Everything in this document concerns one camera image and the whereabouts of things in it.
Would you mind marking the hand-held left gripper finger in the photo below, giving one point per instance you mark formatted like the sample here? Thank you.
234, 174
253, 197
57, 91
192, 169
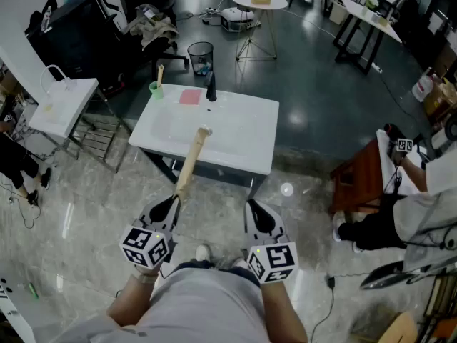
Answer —
146, 214
175, 218

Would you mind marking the metal sink drain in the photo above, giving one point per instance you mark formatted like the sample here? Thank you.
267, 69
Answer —
209, 132

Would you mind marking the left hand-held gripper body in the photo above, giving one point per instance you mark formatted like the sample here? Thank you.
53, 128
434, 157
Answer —
143, 245

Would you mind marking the floor power strip with plugs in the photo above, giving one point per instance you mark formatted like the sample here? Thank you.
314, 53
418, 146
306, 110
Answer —
210, 13

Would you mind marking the small white sink basin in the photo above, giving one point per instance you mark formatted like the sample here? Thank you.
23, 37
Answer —
68, 102

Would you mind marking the beige storage box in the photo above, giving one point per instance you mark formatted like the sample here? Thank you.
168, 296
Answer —
338, 13

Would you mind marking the person's right forearm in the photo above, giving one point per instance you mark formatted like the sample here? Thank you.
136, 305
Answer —
282, 309

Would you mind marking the person's left forearm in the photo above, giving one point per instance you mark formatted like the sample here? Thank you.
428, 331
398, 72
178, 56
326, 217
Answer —
130, 302

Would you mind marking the white plastic jug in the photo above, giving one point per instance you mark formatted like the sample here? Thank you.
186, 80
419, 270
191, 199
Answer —
422, 86

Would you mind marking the person's white shoe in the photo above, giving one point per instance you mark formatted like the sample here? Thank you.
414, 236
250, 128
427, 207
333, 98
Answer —
203, 252
240, 263

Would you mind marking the black hair dryer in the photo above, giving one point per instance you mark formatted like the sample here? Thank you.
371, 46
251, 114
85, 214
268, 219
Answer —
392, 130

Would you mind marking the black power adapter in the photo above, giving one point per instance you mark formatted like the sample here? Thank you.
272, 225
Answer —
331, 281

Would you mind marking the green marker pen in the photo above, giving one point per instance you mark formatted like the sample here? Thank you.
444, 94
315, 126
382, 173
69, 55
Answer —
33, 290

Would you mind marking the metal rack stand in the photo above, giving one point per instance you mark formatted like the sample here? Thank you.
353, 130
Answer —
96, 134

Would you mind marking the black mesh waste bin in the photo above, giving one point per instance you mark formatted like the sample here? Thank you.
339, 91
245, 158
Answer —
200, 57

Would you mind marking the red wooden cabinet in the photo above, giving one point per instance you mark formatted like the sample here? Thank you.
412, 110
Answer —
357, 177

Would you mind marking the white power strip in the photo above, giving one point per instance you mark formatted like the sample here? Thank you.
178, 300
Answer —
377, 68

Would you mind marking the cardboard box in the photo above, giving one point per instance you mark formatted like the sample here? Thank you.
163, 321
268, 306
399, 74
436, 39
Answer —
441, 100

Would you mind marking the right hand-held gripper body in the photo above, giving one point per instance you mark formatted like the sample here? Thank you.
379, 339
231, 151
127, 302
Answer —
275, 261

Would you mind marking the pink soap pad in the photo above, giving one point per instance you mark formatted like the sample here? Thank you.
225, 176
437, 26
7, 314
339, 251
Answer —
190, 97

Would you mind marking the wooden tray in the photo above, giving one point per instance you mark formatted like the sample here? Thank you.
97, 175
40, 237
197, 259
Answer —
260, 0

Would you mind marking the wooden stool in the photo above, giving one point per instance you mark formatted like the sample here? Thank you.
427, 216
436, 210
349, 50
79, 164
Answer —
400, 329

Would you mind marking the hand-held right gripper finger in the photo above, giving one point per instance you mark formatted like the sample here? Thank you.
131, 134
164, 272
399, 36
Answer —
249, 220
276, 227

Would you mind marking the person's grey shirt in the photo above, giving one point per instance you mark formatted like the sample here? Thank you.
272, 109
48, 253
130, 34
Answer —
200, 309

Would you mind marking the green cup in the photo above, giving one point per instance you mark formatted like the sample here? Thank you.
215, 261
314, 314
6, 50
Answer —
156, 92

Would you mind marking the beige jacket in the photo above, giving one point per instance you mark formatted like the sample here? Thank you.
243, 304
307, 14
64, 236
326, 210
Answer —
157, 30

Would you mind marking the black cabinet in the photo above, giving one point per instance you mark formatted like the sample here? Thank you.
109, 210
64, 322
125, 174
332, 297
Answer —
78, 41

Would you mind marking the beige wristband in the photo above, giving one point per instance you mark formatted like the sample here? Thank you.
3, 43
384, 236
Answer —
147, 278

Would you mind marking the narrow white sink basin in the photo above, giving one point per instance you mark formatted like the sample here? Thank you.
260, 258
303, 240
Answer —
385, 163

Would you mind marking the black faucet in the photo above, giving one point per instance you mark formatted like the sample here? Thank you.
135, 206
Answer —
211, 89

